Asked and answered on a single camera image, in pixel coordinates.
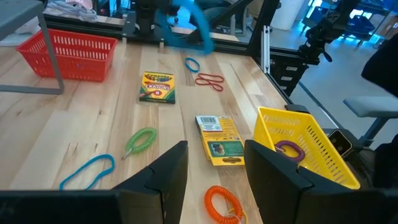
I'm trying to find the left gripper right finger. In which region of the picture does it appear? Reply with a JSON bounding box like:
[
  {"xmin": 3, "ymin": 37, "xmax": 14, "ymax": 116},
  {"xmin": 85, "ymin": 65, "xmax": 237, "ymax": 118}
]
[{"xmin": 244, "ymin": 139, "xmax": 354, "ymax": 224}]

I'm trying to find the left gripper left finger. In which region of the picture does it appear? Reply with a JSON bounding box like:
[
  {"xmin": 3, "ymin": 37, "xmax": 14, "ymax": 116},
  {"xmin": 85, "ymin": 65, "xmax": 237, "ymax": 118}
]
[{"xmin": 112, "ymin": 139, "xmax": 190, "ymax": 224}]

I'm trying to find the yellow rubber band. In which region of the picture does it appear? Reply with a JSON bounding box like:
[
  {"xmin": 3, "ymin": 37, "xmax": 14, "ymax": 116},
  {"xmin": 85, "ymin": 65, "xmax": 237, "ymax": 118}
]
[{"xmin": 226, "ymin": 207, "xmax": 249, "ymax": 224}]

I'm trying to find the orange coil wristband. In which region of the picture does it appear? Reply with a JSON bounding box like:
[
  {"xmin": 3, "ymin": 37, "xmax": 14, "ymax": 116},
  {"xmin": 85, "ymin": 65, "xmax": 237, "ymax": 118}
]
[{"xmin": 203, "ymin": 185, "xmax": 244, "ymax": 224}]

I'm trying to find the purple striped snack bag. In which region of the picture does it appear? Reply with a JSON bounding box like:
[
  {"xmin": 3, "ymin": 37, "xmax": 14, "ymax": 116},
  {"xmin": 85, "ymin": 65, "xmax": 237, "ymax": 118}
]
[{"xmin": 274, "ymin": 139, "xmax": 306, "ymax": 163}]

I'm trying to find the green coil wristband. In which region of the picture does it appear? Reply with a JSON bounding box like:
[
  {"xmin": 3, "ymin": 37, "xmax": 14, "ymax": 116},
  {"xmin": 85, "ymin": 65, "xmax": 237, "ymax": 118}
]
[{"xmin": 121, "ymin": 127, "xmax": 158, "ymax": 160}]

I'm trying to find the yellow Crayola crayon box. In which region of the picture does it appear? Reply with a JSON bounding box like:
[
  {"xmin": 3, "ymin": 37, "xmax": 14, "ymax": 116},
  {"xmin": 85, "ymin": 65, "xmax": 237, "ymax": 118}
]
[
  {"xmin": 139, "ymin": 70, "xmax": 177, "ymax": 105},
  {"xmin": 195, "ymin": 114, "xmax": 246, "ymax": 167}
]

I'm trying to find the small red rubber band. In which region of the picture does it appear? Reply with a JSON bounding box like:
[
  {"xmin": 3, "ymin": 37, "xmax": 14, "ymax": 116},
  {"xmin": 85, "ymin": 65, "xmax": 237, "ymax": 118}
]
[{"xmin": 194, "ymin": 72, "xmax": 225, "ymax": 93}]

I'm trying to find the small blue rubber band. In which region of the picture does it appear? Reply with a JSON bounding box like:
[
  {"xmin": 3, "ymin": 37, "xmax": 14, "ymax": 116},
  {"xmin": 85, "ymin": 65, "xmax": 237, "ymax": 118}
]
[{"xmin": 183, "ymin": 57, "xmax": 201, "ymax": 74}]

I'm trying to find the yellow plastic basket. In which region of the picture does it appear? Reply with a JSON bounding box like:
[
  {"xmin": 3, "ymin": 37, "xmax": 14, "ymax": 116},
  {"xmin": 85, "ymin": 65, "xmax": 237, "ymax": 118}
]
[{"xmin": 252, "ymin": 106, "xmax": 361, "ymax": 190}]

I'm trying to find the grey stool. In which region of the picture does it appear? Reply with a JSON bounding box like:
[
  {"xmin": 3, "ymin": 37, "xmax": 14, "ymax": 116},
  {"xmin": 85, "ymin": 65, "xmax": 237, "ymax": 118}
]
[{"xmin": 343, "ymin": 95, "xmax": 398, "ymax": 147}]

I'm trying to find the red plastic basket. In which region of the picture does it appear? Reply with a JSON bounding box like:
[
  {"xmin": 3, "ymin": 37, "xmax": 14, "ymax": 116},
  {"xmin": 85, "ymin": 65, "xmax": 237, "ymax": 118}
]
[{"xmin": 15, "ymin": 28, "xmax": 119, "ymax": 83}]

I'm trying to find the person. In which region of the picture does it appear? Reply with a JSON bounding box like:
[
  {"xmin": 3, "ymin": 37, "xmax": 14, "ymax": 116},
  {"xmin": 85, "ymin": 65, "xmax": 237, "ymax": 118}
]
[{"xmin": 360, "ymin": 32, "xmax": 398, "ymax": 98}]

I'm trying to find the white round column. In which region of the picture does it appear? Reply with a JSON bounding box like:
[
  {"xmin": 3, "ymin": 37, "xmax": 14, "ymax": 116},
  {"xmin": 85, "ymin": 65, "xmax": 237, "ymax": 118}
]
[{"xmin": 269, "ymin": 0, "xmax": 307, "ymax": 31}]

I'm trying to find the blue storage cart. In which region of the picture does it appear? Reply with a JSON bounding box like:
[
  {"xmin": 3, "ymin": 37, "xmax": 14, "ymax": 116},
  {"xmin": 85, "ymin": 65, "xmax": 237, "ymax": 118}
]
[{"xmin": 341, "ymin": 14, "xmax": 377, "ymax": 43}]

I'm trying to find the grey perforated metal riser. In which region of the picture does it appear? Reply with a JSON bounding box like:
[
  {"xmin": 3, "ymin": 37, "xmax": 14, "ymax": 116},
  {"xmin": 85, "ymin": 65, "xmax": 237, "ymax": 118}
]
[{"xmin": 0, "ymin": 0, "xmax": 65, "ymax": 96}]

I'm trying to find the black table-level camera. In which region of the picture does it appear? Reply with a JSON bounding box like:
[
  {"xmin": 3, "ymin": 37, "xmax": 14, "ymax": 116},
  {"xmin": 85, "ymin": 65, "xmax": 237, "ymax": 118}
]
[{"xmin": 326, "ymin": 129, "xmax": 354, "ymax": 158}]

